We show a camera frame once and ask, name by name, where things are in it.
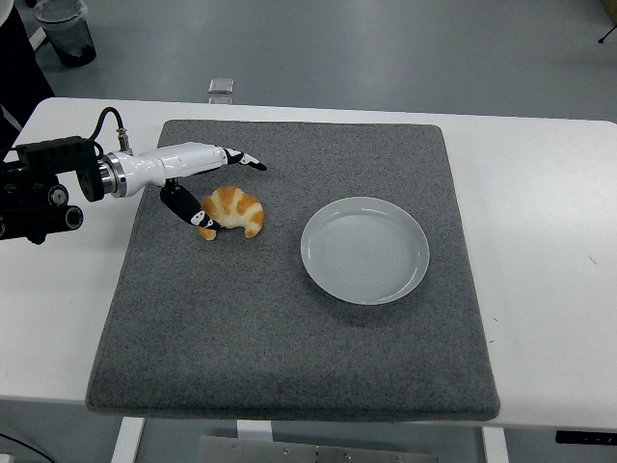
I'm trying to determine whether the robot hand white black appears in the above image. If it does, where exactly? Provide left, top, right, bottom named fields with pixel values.
left=115, top=141, right=268, bottom=231

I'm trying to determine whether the golden croissant bread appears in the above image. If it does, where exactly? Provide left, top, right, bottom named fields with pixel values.
left=197, top=185, right=266, bottom=241

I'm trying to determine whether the grey round plate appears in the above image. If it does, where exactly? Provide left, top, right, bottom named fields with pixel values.
left=300, top=196, right=431, bottom=307

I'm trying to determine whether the grey metal plate with screws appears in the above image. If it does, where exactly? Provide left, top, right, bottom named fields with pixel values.
left=197, top=435, right=440, bottom=463

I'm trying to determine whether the black bin with clear bag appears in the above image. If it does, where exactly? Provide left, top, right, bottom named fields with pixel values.
left=33, top=0, right=97, bottom=68

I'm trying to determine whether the grey felt mat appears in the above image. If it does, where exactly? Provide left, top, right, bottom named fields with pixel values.
left=85, top=119, right=502, bottom=423

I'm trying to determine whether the white table leg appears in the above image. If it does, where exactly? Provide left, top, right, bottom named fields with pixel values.
left=481, top=426, right=510, bottom=463
left=111, top=417, right=146, bottom=463
left=235, top=419, right=274, bottom=443

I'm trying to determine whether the black table control panel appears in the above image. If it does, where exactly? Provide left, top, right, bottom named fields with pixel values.
left=554, top=429, right=617, bottom=445

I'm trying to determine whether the black floor cable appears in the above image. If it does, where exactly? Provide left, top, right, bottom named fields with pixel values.
left=0, top=431, right=49, bottom=463

